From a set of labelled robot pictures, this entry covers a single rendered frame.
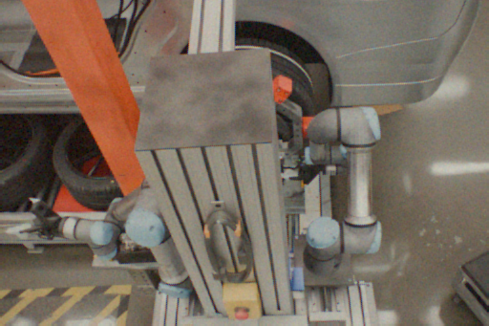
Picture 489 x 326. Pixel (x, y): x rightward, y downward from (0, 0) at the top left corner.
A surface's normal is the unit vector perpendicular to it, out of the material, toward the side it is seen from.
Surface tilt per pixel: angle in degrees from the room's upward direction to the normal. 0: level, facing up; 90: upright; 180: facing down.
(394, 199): 0
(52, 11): 90
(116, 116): 90
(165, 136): 0
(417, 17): 90
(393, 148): 0
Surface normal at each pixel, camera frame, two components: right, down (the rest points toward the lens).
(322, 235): -0.24, -0.62
